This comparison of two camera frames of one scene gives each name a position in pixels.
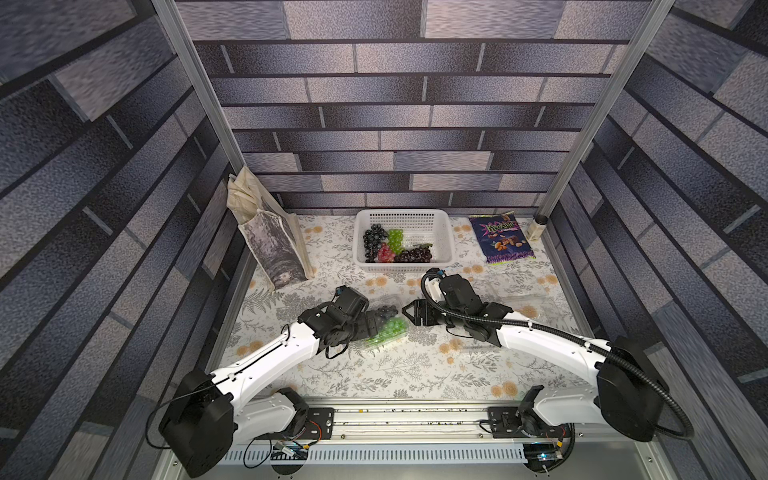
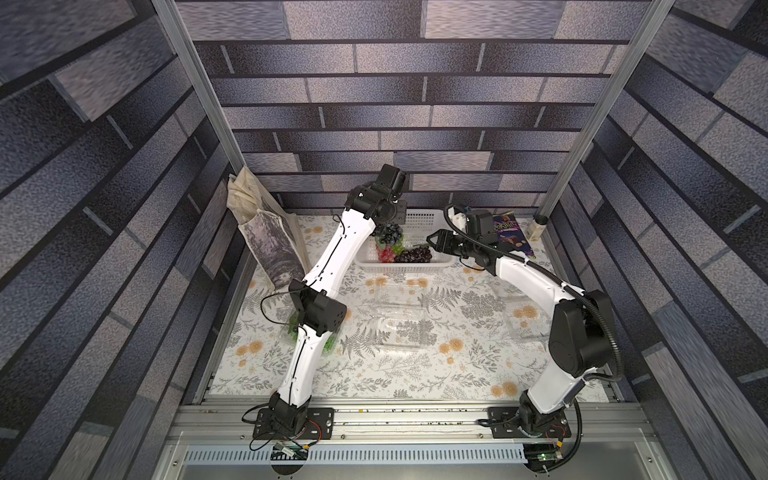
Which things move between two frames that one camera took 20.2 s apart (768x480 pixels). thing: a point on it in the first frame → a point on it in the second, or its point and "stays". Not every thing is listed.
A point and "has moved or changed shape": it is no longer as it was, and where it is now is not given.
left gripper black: [366, 331] → [400, 219]
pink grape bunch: [385, 254] stays
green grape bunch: [389, 328] has moved or changed shape
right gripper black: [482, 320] → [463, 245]
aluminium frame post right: [646, 31] stays
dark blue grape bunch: [372, 241] → [389, 233]
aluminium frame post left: [230, 154] stays
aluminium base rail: [438, 441] stays
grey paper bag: [271, 232] stays
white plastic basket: [420, 226] stays
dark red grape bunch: [420, 253] stays
